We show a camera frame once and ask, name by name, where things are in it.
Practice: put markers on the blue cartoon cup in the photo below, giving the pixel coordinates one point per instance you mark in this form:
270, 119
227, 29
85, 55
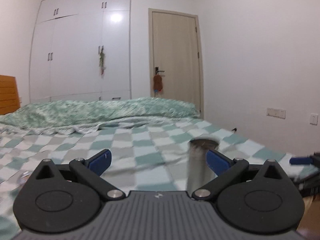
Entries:
23, 178

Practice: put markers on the checkered green bed sheet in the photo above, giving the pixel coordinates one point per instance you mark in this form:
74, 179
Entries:
144, 156

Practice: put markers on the green floral quilt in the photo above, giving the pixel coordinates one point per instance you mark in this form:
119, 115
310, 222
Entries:
67, 117

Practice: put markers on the white wardrobe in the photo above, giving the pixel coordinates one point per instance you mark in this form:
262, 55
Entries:
64, 61

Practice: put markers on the brown plush toy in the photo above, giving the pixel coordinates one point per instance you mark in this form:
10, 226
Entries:
157, 84

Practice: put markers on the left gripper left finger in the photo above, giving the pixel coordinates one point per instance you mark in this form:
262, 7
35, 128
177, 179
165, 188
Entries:
88, 172

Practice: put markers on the wooden headboard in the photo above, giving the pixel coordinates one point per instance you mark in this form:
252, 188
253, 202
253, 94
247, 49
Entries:
9, 98

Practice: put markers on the beige wall switch panel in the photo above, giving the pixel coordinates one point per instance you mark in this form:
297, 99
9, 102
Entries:
277, 113

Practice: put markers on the beige wooden door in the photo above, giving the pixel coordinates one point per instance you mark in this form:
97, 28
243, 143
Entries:
175, 47

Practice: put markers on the white wall socket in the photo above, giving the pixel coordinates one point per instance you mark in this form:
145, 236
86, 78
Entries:
313, 119

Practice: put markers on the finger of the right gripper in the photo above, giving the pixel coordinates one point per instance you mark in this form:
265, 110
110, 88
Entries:
301, 161

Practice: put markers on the stainless steel cup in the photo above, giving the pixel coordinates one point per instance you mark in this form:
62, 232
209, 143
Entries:
198, 172

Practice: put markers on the green hanging ornament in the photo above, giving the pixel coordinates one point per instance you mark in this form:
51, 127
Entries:
101, 60

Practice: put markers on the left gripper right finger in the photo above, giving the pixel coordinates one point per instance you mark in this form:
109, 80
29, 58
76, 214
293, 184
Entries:
229, 172

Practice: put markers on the black door handle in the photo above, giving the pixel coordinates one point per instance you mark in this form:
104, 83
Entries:
158, 71

